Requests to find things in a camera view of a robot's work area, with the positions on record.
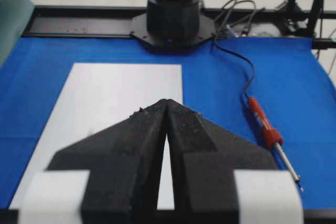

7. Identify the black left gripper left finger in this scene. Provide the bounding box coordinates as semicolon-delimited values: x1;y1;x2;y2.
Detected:
47;99;167;223

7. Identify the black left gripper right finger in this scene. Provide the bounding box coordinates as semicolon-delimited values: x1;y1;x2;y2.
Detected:
166;100;277;223

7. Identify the red handled soldering iron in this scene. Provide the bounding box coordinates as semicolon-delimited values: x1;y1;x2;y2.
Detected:
247;97;304;192

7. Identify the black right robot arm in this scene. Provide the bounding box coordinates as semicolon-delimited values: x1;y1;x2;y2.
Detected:
132;0;276;223

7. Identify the white rectangular board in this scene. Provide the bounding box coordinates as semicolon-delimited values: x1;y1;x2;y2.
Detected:
10;63;183;209

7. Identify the blue table cloth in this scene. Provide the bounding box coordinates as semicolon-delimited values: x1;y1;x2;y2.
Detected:
1;38;335;209

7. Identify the black soldering iron cable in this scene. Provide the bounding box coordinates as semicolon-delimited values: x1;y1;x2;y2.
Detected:
211;0;266;101

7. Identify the black aluminium frame rail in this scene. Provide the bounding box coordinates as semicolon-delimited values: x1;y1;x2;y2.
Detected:
23;5;336;38

